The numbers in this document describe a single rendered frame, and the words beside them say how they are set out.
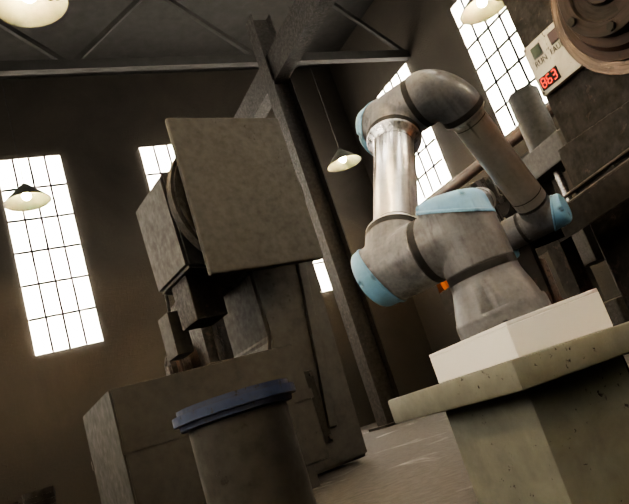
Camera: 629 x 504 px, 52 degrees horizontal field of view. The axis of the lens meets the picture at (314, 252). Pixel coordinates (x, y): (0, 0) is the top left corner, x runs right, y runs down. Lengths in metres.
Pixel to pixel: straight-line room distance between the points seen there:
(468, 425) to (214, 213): 3.02
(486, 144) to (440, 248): 0.43
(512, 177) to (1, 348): 10.18
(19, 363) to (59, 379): 0.64
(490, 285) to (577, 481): 0.29
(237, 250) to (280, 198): 0.51
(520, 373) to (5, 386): 10.43
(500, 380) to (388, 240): 0.35
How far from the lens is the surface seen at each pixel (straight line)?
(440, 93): 1.38
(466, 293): 1.04
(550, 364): 0.90
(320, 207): 8.95
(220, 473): 1.61
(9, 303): 11.35
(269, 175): 4.22
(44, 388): 11.04
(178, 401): 3.31
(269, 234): 4.01
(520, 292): 1.03
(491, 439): 1.03
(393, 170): 1.27
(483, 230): 1.05
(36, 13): 6.58
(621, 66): 1.97
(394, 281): 1.10
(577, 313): 1.05
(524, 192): 1.50
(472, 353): 1.02
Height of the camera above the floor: 0.30
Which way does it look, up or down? 14 degrees up
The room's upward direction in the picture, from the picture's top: 18 degrees counter-clockwise
